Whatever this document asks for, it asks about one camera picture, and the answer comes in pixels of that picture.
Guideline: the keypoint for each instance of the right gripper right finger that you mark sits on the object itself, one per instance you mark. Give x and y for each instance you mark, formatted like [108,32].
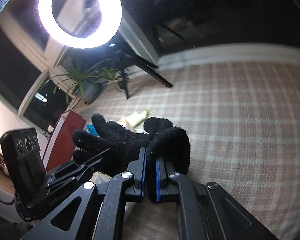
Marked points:
[166,180]

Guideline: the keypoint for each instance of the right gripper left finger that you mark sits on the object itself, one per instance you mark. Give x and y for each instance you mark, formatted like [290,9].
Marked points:
[136,190]

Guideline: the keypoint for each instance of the black knit glove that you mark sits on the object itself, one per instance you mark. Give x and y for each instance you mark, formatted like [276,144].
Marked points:
[162,139]

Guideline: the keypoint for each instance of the yellow-green microfiber cloth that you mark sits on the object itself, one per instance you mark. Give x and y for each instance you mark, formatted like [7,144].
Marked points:
[132,121]

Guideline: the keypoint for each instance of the blue soft object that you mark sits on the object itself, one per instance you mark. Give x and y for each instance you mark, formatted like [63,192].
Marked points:
[91,130]

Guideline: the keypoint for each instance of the dark red box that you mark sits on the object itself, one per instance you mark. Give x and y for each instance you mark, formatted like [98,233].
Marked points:
[60,146]

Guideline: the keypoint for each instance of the potted spider plant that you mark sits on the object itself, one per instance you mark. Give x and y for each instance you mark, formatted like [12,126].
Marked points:
[95,75]

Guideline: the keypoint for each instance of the black tripod stand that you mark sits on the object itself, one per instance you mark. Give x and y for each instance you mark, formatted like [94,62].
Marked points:
[124,57]

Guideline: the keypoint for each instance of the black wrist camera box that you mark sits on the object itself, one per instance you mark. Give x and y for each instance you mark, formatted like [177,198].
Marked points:
[21,152]

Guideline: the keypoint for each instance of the white ring light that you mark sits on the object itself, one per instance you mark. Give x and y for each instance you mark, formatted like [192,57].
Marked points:
[84,23]

